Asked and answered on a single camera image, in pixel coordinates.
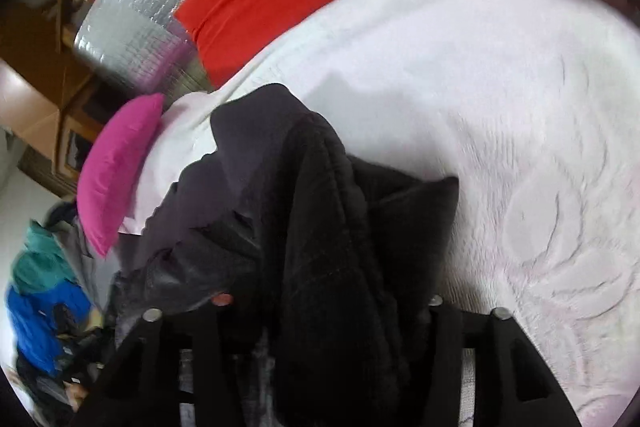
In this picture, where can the pink pillow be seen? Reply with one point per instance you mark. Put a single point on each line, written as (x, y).
(115, 172)

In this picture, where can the red cushion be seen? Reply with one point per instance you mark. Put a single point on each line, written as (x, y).
(250, 2)

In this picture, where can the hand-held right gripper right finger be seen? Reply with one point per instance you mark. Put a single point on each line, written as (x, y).
(445, 342)

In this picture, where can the dark grey jacket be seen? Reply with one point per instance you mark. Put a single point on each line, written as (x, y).
(310, 232)

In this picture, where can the white bed blanket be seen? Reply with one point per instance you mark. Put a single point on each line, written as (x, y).
(500, 107)

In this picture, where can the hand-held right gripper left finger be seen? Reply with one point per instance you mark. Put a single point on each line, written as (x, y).
(210, 342)

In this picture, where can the teal jacket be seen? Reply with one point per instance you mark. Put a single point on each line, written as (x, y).
(40, 262)

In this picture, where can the wooden wardrobe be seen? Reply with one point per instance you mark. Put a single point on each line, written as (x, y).
(40, 107)

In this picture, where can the dark cloth pile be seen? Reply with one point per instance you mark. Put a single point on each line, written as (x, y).
(45, 387)

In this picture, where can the grey garment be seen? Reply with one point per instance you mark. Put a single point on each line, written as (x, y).
(82, 252)

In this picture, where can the blue jacket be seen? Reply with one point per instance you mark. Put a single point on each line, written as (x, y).
(35, 322)

